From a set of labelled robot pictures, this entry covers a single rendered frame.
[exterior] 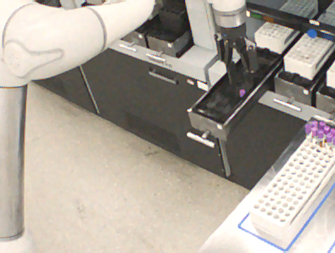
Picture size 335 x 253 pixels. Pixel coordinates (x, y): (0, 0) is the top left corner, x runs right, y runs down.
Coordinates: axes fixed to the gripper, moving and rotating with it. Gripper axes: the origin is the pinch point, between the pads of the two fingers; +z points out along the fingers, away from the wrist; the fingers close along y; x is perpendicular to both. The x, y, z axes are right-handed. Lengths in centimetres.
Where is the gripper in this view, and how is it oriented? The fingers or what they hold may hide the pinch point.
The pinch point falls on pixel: (240, 75)
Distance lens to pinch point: 149.0
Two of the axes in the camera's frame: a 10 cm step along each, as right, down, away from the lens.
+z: 1.4, 7.0, 7.0
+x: -5.8, 6.3, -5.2
